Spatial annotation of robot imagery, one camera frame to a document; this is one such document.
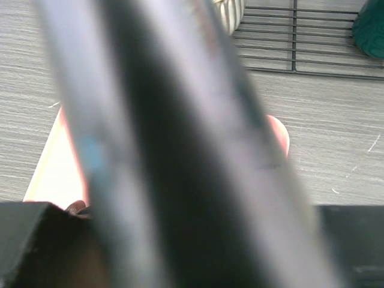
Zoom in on pink tray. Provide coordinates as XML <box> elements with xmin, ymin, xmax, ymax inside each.
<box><xmin>22</xmin><ymin>106</ymin><xmax>290</xmax><ymax>211</ymax></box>

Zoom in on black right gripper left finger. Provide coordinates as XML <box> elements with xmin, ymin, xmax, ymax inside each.
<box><xmin>1</xmin><ymin>202</ymin><xmax>110</xmax><ymax>287</ymax></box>

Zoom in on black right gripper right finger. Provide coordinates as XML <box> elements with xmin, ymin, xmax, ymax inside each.
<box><xmin>311</xmin><ymin>204</ymin><xmax>383</xmax><ymax>287</ymax></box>

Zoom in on stainless steel tongs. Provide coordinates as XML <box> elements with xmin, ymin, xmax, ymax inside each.
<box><xmin>37</xmin><ymin>1</ymin><xmax>347</xmax><ymax>287</ymax></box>

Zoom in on black wire rack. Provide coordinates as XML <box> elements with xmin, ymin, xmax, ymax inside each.
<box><xmin>232</xmin><ymin>1</ymin><xmax>383</xmax><ymax>81</ymax></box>

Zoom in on dark green mug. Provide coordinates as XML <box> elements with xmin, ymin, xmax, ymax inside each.
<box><xmin>352</xmin><ymin>0</ymin><xmax>383</xmax><ymax>59</ymax></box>

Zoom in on striped ceramic cup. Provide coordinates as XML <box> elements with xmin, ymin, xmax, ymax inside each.
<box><xmin>212</xmin><ymin>0</ymin><xmax>247</xmax><ymax>35</ymax></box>

